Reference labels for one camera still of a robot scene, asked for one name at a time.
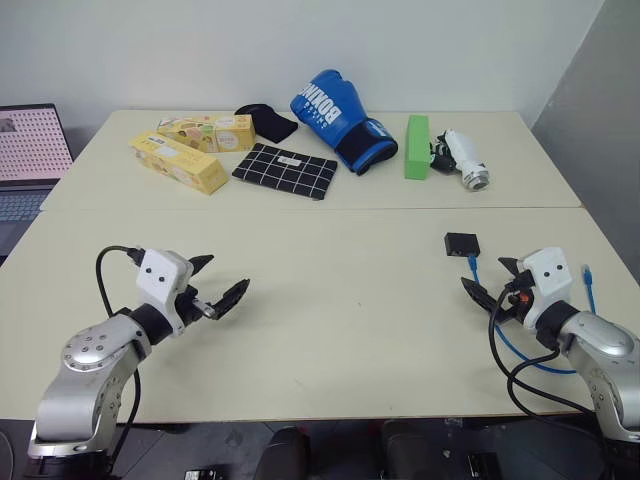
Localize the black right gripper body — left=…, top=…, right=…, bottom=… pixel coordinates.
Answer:
left=497, top=271, right=537, bottom=326

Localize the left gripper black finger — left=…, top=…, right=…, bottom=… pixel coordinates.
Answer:
left=206, top=278, right=252, bottom=322
left=186, top=254, right=216, bottom=277

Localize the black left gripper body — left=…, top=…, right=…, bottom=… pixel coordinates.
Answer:
left=173, top=284, right=219, bottom=330

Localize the small black box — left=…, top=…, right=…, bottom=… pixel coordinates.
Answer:
left=443, top=231, right=482, bottom=258

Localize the yellow long carton box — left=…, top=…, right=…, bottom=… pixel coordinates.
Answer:
left=128, top=130, right=230, bottom=195
left=157, top=114, right=257, bottom=154

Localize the black white-grid pouch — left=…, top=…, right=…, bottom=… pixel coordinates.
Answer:
left=231, top=142, right=340, bottom=203

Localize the green rectangular box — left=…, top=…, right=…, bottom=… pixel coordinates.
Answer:
left=403, top=114, right=432, bottom=180

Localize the black folded cloth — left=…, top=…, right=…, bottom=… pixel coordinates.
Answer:
left=234, top=103, right=300, bottom=146

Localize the dark rounded shape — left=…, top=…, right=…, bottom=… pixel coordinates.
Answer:
left=269, top=426, right=311, bottom=480
left=380, top=419, right=451, bottom=480

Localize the blue boxing glove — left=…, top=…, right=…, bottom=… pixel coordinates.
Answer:
left=289, top=68, right=400, bottom=176

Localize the grey laptop computer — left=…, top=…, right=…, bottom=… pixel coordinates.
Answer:
left=0, top=103, right=76, bottom=256

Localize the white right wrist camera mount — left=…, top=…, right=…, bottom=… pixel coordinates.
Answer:
left=519, top=246, right=572, bottom=326

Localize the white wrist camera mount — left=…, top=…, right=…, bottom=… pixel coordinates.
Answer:
left=519, top=246, right=572, bottom=326
left=135, top=248, right=194, bottom=335

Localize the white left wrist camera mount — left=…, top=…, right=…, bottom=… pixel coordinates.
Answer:
left=135, top=248, right=194, bottom=335

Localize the blue cable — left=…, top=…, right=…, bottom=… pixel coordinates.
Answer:
left=467, top=253, right=599, bottom=376

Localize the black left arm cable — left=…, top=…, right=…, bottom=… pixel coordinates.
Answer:
left=95, top=244, right=146, bottom=471

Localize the white device with black strap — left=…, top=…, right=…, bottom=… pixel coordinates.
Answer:
left=428, top=128, right=492, bottom=192

